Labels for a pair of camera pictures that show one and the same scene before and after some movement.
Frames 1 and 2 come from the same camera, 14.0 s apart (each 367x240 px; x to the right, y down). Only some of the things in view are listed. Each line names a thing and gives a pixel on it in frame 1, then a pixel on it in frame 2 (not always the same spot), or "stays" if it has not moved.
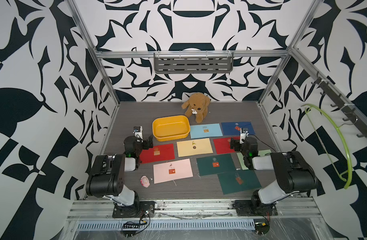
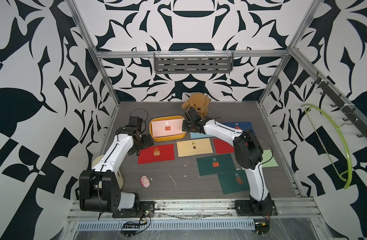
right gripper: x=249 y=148 → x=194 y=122
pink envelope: x=172 y=170 → x=167 y=127
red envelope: x=158 y=153 stays
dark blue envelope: x=233 y=128 stays
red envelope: x=222 y=145 stays
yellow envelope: x=194 y=147 stays
